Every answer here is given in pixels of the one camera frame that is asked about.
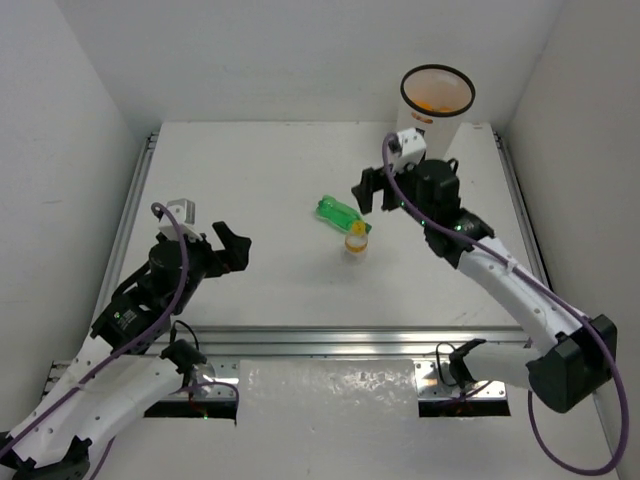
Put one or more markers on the white bin black rim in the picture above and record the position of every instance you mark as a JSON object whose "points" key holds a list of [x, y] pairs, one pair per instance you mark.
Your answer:
{"points": [[439, 85]]}

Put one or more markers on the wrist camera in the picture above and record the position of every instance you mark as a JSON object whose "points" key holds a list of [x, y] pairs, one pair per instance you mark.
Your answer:
{"points": [[406, 147], [184, 213]]}

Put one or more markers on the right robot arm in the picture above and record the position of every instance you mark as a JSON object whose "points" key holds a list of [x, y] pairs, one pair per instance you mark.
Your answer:
{"points": [[572, 356]]}

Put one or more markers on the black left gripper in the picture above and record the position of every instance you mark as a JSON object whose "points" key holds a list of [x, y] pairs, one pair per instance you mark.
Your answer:
{"points": [[214, 257]]}

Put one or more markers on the aluminium table edge rail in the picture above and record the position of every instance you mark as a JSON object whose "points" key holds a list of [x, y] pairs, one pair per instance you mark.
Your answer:
{"points": [[340, 342]]}

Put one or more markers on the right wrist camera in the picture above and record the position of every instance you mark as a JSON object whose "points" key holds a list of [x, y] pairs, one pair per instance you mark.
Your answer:
{"points": [[406, 147]]}

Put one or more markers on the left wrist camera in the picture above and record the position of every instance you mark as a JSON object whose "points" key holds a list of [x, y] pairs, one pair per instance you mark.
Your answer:
{"points": [[184, 213]]}

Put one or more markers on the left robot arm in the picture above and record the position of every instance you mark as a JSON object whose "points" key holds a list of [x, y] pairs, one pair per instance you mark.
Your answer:
{"points": [[112, 381]]}

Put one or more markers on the green plastic bottle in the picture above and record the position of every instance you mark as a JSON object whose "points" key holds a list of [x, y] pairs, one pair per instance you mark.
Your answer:
{"points": [[338, 214]]}

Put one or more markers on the orange bottle brown cap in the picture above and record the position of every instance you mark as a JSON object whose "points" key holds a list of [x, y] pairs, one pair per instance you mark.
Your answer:
{"points": [[428, 107]]}

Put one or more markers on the left side rail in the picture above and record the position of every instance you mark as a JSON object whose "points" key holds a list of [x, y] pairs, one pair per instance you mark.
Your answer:
{"points": [[125, 226]]}

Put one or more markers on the white foam cover plate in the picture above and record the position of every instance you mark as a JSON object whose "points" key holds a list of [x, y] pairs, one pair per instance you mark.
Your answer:
{"points": [[330, 390]]}

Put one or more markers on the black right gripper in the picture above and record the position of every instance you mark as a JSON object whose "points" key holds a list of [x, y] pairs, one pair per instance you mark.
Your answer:
{"points": [[372, 180]]}

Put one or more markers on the clear bottle yellow cap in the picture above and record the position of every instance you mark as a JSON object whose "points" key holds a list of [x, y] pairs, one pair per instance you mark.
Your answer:
{"points": [[356, 242]]}

